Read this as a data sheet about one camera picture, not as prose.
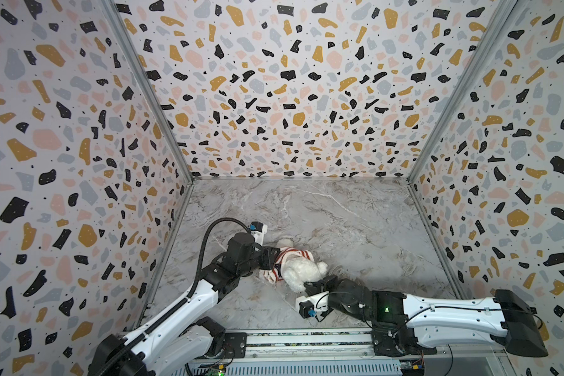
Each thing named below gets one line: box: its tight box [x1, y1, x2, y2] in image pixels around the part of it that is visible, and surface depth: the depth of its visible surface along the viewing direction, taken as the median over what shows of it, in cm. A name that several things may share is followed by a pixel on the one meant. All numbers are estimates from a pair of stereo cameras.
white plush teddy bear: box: [275, 238, 328, 293], surface depth 72 cm
